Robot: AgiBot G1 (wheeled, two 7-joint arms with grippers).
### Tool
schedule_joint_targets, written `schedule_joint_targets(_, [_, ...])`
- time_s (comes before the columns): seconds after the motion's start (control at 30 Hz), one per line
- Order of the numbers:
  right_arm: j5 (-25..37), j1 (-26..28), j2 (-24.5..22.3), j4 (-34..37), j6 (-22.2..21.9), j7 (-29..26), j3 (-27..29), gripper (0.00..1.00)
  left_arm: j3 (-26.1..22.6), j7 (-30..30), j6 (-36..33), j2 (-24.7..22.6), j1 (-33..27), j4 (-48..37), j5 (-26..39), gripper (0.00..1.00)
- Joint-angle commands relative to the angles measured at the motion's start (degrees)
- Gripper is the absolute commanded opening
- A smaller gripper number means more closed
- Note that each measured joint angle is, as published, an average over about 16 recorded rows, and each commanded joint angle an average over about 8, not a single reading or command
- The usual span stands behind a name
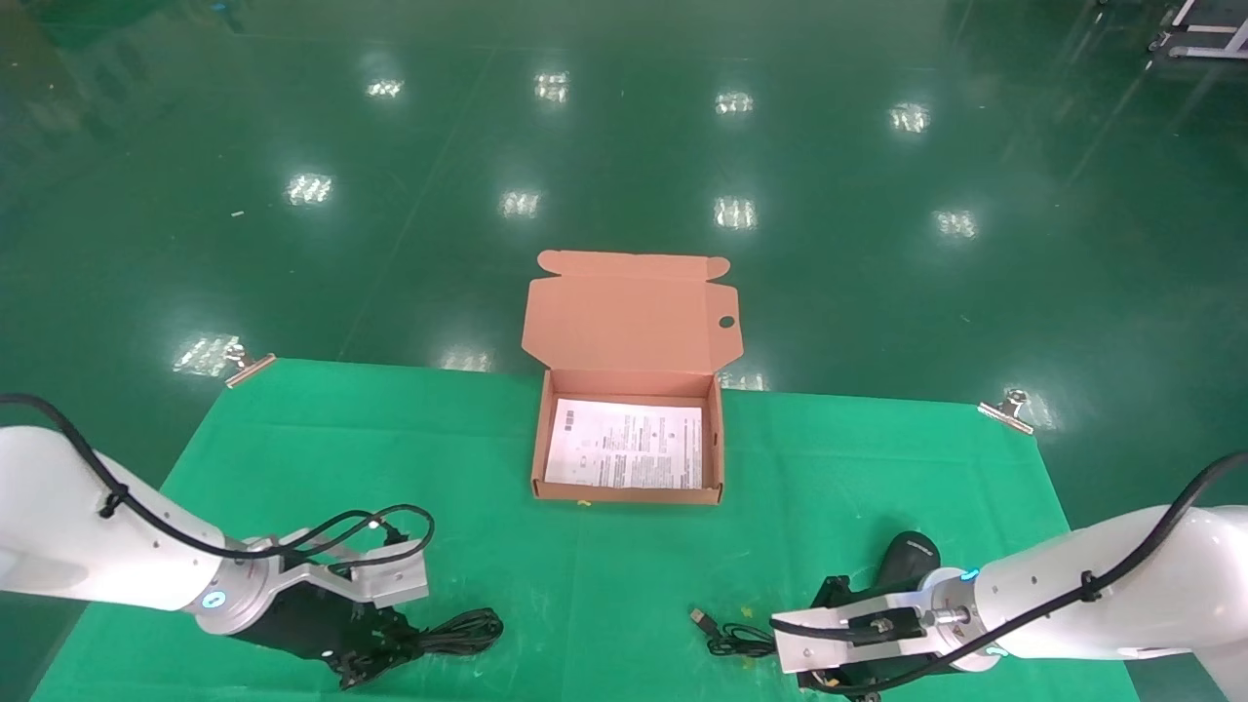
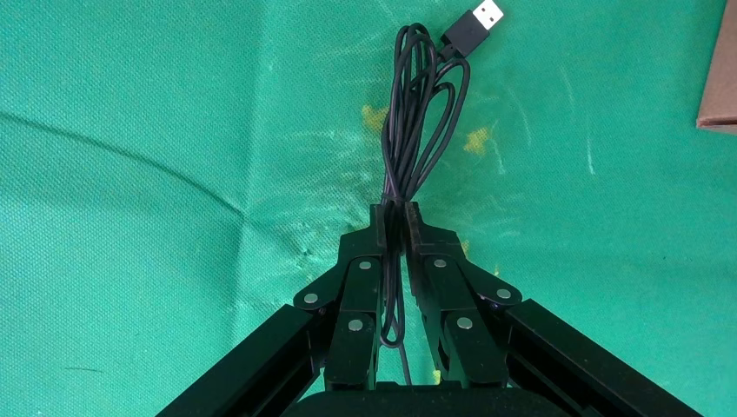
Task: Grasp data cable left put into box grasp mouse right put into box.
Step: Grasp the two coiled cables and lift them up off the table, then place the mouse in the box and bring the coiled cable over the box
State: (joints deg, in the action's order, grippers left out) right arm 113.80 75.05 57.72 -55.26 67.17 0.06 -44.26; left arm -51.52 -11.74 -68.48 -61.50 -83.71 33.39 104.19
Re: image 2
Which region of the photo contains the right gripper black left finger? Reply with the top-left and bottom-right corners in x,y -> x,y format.
293,204 -> 388,393

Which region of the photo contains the green table cloth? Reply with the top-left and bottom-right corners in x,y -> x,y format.
0,0 -> 737,417

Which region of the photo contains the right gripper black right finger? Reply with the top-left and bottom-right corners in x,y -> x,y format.
405,201 -> 523,387

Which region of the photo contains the open brown cardboard box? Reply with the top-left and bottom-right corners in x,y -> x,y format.
695,0 -> 737,137

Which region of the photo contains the black usb mouse cable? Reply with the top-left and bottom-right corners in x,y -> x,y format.
376,0 -> 506,387

